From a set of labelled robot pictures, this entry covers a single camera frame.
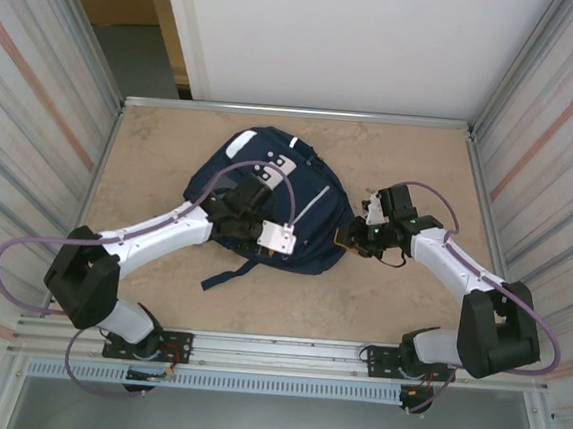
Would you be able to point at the navy blue backpack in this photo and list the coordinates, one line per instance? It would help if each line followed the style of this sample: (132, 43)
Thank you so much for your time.
(314, 247)

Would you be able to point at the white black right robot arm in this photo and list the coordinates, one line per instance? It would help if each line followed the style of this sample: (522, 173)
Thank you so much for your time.
(448, 259)

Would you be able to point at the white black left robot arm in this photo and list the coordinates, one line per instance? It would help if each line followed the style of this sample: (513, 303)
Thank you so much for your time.
(164, 234)

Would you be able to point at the aluminium table edge rail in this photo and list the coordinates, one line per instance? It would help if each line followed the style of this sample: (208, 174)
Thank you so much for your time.
(490, 217)
(112, 134)
(275, 109)

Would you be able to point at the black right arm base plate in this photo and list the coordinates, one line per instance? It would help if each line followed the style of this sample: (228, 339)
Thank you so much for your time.
(379, 358)

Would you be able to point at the long aluminium mounting rail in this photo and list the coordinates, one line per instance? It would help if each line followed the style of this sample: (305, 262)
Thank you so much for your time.
(279, 354)

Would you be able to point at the white door frame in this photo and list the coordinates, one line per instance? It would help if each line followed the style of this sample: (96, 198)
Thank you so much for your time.
(188, 40)

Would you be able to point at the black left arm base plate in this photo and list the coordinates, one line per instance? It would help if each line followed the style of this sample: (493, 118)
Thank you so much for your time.
(180, 342)

